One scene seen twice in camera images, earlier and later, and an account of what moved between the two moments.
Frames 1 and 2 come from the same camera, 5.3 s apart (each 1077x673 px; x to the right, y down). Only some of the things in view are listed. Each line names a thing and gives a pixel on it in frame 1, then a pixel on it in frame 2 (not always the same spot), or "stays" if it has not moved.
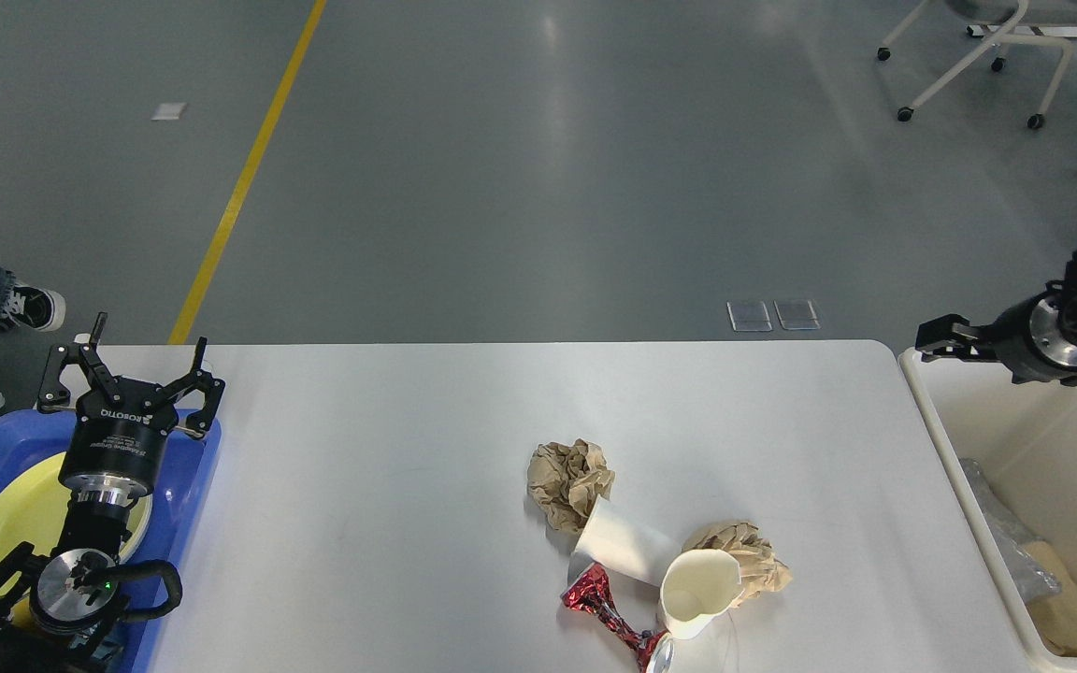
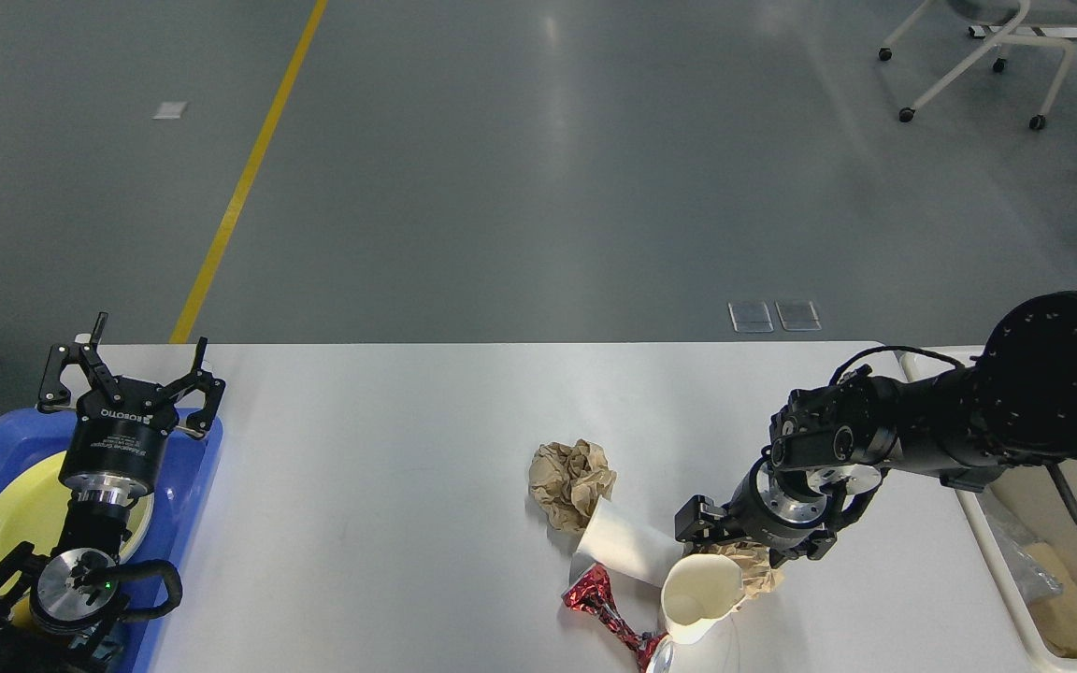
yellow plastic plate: (24, 507) stays
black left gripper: (118, 450) stays
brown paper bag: (1069, 619) stays
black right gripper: (1029, 335) → (772, 507)
